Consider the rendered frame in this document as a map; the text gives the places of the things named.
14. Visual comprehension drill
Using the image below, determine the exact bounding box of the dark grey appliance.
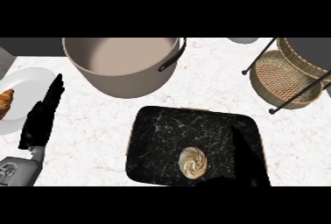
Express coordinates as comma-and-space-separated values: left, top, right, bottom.
0, 37, 68, 58

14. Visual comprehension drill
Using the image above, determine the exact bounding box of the pale grey round object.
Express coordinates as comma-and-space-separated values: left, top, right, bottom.
226, 37, 260, 45

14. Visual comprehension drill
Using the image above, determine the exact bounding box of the white plate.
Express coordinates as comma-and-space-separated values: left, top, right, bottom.
0, 66, 58, 136

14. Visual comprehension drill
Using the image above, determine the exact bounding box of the brown croissant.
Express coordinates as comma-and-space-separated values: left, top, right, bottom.
0, 88, 16, 121

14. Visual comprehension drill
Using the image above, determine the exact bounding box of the black metal basket frame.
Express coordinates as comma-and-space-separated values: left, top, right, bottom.
241, 37, 331, 116

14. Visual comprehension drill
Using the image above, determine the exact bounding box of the large beige pot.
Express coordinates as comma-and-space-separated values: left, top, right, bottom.
61, 37, 188, 100

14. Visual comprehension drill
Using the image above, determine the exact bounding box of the large round wicker basket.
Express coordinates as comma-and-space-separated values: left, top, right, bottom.
275, 37, 331, 81

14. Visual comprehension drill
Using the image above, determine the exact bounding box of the black marble tray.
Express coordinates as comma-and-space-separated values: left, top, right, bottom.
124, 105, 269, 187

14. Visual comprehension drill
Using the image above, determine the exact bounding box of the small round wicker basket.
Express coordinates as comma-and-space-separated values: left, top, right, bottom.
248, 50, 325, 110

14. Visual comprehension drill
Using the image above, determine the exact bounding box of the cream swirl cupcake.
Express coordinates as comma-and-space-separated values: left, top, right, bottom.
177, 146, 210, 179

